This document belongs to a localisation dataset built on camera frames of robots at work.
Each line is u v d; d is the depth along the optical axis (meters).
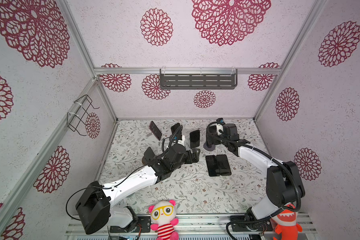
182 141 0.70
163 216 0.70
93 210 0.40
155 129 1.01
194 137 0.95
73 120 0.73
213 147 1.04
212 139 0.83
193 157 0.69
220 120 0.80
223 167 0.94
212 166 1.13
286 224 0.69
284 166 0.48
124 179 0.47
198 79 0.94
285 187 0.45
